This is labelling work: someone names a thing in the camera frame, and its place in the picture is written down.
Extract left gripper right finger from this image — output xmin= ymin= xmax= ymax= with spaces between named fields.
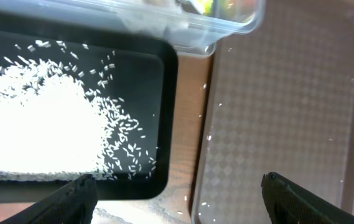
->
xmin=261 ymin=172 xmax=354 ymax=224

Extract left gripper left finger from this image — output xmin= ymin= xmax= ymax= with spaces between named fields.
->
xmin=0 ymin=174 xmax=98 ymax=223

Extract yellow snack wrapper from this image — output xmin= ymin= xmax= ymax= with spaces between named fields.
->
xmin=176 ymin=0 xmax=227 ymax=16

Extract rice leftovers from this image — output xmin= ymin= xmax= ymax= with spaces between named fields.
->
xmin=0 ymin=34 xmax=160 ymax=181

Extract brown serving tray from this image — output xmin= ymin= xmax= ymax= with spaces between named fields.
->
xmin=191 ymin=0 xmax=354 ymax=223

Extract black bin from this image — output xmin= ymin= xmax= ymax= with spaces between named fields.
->
xmin=0 ymin=11 xmax=178 ymax=203

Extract clear plastic bin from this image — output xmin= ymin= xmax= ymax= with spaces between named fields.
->
xmin=0 ymin=0 xmax=266 ymax=58

